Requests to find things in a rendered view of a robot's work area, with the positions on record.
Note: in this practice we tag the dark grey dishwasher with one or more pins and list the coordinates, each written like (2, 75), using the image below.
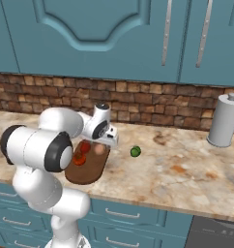
(215, 234)

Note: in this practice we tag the green avocado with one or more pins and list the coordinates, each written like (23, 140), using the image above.
(135, 151)

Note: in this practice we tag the teal drawer front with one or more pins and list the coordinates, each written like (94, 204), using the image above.
(9, 240)
(154, 214)
(148, 237)
(12, 218)
(3, 192)

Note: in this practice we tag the red orange bell pepper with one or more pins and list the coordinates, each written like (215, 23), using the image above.
(79, 159)

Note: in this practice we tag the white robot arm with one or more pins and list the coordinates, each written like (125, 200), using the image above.
(38, 145)

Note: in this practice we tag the red tomato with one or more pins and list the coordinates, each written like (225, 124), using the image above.
(85, 147)

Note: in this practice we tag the brown wooden cutting board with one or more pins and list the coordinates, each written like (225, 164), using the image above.
(90, 168)

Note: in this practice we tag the grey paper towel roll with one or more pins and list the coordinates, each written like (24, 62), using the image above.
(223, 121)

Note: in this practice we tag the wide teal cupboard door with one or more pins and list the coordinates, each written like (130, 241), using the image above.
(90, 35)

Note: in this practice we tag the pale pink onion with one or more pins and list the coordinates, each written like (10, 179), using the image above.
(99, 149)

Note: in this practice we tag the narrow teal cupboard door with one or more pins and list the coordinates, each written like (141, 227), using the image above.
(3, 35)

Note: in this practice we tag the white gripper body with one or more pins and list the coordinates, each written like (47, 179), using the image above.
(109, 141)

